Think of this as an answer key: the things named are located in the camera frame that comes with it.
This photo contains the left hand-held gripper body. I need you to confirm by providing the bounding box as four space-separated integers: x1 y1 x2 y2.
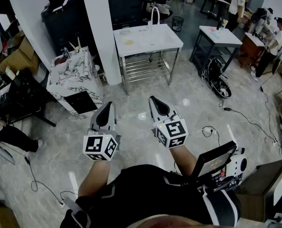
83 128 121 162

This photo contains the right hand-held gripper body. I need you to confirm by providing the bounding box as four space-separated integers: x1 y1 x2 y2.
152 114 189 149

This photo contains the person's right forearm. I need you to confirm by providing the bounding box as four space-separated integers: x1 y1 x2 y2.
169 146 198 177

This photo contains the person's left forearm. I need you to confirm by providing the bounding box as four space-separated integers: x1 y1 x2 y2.
78 159 112 198

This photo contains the marble pattern sink stand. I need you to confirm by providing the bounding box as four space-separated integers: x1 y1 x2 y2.
46 46 105 120

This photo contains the black monitor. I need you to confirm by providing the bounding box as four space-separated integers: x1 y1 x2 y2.
192 140 238 179

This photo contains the black backpack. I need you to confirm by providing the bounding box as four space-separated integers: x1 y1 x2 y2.
201 57 233 99

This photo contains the white power strip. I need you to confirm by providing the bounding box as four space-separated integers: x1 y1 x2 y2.
60 196 78 210

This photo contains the person's black clothing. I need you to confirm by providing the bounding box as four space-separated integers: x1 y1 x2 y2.
59 164 243 228

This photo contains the white sink table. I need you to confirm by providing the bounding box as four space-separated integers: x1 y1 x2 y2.
113 24 184 96

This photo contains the black desk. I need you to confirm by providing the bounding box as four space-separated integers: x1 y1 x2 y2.
0 67 57 128

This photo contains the white table with black legs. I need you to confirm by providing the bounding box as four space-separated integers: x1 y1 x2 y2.
189 25 243 77

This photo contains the black cabinet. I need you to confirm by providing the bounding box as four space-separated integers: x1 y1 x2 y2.
107 0 144 30
40 0 98 57

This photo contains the brown wooden cabinet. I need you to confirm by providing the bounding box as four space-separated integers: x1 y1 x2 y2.
236 32 266 67

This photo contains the large open cardboard box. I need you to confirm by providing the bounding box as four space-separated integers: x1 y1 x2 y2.
0 31 40 75

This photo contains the white curved faucet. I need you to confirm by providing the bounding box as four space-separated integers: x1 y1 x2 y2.
150 6 161 32

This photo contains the small cardboard box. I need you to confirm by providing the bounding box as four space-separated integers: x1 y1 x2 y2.
0 201 20 228

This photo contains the white charger cable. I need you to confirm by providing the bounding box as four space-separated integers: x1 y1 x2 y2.
185 125 221 147

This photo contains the black floor cable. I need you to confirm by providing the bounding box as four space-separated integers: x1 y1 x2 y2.
220 86 282 155

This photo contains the black wire trash bin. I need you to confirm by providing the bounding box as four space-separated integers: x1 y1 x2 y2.
171 16 185 32

